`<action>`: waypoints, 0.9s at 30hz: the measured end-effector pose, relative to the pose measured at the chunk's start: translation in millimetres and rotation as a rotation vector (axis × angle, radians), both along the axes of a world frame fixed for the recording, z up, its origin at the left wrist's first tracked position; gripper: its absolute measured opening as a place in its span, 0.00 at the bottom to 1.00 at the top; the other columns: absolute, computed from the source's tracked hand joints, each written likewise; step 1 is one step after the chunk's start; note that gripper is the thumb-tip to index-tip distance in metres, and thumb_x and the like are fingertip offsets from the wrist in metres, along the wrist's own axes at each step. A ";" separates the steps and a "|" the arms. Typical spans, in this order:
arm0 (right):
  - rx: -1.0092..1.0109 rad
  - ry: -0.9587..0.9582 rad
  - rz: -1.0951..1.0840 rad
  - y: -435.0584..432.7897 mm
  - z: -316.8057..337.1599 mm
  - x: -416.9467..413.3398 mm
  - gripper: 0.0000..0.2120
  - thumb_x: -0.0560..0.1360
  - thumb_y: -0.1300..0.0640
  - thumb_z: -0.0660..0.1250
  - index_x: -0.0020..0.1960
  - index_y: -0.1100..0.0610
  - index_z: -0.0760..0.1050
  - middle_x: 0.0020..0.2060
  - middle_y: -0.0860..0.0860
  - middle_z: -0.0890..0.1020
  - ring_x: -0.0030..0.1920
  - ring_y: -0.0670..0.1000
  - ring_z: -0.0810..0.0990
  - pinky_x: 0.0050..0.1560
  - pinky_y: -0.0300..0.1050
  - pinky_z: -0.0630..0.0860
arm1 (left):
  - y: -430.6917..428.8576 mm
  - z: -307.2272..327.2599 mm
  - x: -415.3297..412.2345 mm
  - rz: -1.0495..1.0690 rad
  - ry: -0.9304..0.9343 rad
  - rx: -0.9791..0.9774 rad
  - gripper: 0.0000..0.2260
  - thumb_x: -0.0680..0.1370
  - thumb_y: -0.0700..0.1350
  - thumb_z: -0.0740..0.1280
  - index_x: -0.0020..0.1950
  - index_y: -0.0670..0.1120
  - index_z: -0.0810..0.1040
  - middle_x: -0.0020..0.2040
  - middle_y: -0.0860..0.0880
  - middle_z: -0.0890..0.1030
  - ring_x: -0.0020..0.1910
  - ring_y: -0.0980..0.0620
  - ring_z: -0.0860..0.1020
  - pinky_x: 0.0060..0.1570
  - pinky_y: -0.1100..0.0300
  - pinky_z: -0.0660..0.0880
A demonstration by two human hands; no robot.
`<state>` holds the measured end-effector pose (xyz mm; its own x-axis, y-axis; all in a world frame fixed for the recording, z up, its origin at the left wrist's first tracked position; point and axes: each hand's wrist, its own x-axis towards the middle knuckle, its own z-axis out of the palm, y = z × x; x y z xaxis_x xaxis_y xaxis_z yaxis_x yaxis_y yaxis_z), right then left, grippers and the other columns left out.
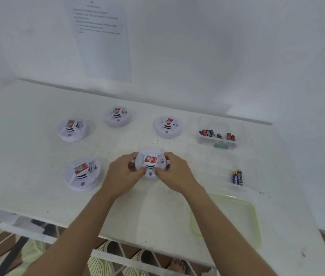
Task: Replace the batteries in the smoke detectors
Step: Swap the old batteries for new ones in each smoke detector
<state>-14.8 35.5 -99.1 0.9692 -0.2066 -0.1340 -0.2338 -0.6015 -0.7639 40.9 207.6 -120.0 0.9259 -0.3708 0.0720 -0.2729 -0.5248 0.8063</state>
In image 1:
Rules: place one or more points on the person's right hand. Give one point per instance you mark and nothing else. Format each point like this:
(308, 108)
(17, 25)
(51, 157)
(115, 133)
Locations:
(179, 178)

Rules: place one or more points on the clear battery container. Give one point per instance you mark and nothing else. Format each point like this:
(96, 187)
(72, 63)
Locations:
(241, 126)

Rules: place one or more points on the person's left forearm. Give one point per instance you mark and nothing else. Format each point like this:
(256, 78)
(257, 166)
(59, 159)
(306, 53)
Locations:
(70, 238)

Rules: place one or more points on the white metal table frame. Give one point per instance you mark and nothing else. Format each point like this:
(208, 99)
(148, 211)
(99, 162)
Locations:
(7, 224)

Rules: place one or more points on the printed white paper sheet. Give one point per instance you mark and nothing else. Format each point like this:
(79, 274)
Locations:
(105, 48)

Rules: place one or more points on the person's left hand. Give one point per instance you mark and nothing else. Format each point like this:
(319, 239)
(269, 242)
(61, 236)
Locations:
(119, 178)

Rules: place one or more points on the row of batteries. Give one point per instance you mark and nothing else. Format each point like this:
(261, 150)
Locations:
(211, 133)

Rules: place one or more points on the white round smoke detector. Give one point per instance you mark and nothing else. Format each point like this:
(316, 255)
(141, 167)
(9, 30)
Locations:
(82, 182)
(117, 120)
(168, 132)
(71, 135)
(150, 172)

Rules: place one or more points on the person's right forearm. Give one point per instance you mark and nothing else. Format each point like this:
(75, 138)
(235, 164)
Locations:
(231, 238)

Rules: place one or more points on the large clear plastic container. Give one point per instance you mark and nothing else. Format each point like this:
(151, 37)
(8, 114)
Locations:
(251, 175)

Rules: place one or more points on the large green-rimmed clear lid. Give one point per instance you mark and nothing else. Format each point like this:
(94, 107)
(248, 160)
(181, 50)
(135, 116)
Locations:
(237, 221)

